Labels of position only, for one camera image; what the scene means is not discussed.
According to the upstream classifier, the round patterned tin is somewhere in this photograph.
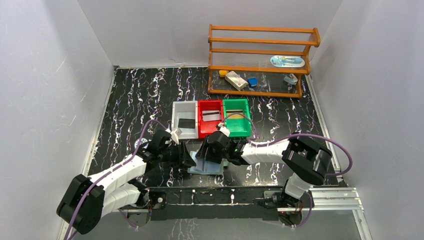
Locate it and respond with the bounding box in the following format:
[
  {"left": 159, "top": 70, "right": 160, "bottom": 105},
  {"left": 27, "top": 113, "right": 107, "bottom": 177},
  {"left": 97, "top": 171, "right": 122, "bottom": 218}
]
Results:
[{"left": 134, "top": 137, "right": 149, "bottom": 149}]

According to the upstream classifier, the grey-green card holder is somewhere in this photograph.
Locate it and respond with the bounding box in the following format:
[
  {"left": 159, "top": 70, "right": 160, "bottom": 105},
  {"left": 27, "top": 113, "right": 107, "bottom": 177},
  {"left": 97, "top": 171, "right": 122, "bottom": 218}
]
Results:
[{"left": 187, "top": 151, "right": 230, "bottom": 175}]

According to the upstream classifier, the white tape dispenser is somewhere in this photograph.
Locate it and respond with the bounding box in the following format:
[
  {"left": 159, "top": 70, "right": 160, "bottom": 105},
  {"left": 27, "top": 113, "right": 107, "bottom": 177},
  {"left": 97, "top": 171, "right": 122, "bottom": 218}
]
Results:
[{"left": 283, "top": 73, "right": 299, "bottom": 85}]

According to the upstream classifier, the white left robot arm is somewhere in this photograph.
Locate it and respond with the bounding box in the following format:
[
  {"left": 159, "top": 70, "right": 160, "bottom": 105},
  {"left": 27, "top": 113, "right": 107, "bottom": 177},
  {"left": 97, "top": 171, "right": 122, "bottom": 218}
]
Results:
[{"left": 56, "top": 128, "right": 196, "bottom": 235}]

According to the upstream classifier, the white magnetic stripe card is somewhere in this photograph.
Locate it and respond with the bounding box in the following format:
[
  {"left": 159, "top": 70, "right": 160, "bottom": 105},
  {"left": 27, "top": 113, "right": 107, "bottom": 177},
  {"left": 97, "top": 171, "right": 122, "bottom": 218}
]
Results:
[{"left": 201, "top": 110, "right": 222, "bottom": 122}]

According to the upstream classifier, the teal packaged tool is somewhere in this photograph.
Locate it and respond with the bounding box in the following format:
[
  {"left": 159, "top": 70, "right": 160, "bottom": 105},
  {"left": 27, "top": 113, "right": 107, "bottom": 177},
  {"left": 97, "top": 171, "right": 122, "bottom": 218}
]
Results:
[{"left": 270, "top": 55, "right": 305, "bottom": 68}]

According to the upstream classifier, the green plastic bin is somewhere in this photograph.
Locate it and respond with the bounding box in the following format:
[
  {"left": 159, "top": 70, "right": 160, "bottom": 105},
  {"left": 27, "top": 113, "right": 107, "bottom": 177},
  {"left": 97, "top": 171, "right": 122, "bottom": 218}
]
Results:
[{"left": 222, "top": 98, "right": 252, "bottom": 138}]

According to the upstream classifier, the gold card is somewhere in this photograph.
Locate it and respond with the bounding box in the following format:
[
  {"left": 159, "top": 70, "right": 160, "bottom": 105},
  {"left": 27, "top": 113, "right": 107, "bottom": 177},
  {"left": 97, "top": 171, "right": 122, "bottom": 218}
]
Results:
[{"left": 226, "top": 111, "right": 244, "bottom": 119}]

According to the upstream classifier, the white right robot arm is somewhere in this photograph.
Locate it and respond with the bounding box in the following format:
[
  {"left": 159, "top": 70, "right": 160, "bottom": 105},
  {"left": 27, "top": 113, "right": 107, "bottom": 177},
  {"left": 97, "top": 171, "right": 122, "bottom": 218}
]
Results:
[{"left": 195, "top": 131, "right": 333, "bottom": 207}]

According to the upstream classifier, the black card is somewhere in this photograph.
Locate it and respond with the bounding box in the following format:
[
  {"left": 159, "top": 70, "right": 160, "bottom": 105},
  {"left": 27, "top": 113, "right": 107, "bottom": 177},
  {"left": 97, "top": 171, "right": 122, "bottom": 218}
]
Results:
[{"left": 177, "top": 118, "right": 197, "bottom": 129}]

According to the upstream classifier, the small blue block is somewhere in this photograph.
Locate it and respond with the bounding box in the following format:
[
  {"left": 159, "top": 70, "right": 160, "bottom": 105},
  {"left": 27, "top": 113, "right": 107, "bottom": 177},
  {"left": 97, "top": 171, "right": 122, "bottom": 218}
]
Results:
[{"left": 247, "top": 77, "right": 258, "bottom": 88}]

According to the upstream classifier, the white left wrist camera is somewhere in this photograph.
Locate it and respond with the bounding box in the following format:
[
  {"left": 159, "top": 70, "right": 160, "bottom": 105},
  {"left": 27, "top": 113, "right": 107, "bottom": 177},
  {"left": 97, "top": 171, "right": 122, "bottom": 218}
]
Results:
[{"left": 165, "top": 128, "right": 182, "bottom": 145}]

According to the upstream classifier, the small yellow block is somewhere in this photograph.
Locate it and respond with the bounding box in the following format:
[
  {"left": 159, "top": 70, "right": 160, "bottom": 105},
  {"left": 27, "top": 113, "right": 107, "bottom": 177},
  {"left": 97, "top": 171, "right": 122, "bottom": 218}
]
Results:
[{"left": 218, "top": 70, "right": 228, "bottom": 78}]

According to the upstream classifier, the aluminium frame rail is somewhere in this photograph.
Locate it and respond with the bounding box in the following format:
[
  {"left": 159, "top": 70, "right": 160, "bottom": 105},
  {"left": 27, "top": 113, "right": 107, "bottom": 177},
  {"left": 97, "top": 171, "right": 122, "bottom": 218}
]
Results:
[{"left": 63, "top": 187, "right": 365, "bottom": 214}]

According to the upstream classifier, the red plastic bin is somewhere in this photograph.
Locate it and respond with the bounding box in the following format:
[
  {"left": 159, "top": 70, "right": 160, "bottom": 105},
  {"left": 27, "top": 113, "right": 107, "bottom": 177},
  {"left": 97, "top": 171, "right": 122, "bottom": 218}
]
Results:
[{"left": 197, "top": 100, "right": 224, "bottom": 139}]

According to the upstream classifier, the white plastic bin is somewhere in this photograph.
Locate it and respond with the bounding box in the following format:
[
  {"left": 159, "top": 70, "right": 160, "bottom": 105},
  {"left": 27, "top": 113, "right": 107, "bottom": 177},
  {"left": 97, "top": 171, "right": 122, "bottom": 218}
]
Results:
[{"left": 171, "top": 100, "right": 199, "bottom": 140}]

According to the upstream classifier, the orange wooden shelf rack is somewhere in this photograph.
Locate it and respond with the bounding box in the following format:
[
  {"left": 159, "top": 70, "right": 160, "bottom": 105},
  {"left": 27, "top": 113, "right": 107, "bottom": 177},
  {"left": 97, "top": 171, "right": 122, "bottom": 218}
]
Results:
[{"left": 207, "top": 24, "right": 321, "bottom": 99}]

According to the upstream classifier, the white cardboard box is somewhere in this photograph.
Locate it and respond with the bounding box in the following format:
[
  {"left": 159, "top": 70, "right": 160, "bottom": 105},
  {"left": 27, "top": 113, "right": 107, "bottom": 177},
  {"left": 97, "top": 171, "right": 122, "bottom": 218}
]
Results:
[{"left": 224, "top": 71, "right": 248, "bottom": 91}]

